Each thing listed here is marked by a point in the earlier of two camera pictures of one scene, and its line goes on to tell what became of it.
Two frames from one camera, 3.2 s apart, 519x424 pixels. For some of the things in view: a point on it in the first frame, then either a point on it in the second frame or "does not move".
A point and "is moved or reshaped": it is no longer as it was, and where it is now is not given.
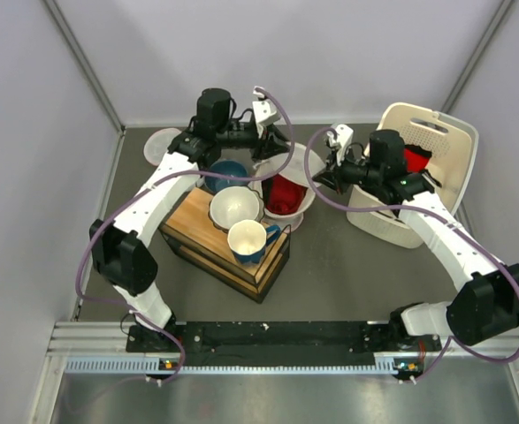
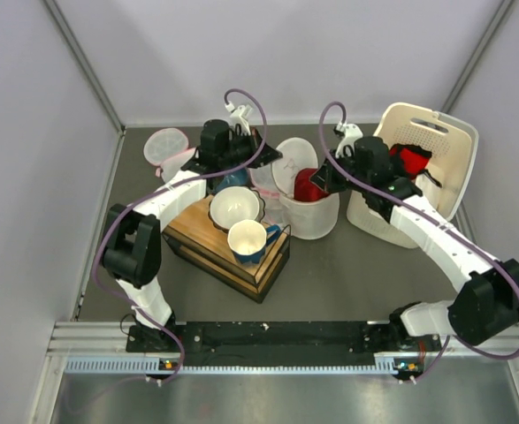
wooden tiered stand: (186, 229) does not move
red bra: (282, 195) to (304, 189)
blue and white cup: (248, 238) does not move
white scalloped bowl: (231, 204) does not move
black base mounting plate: (275, 343) does not move
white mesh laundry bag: (287, 183) is moved or reshaped
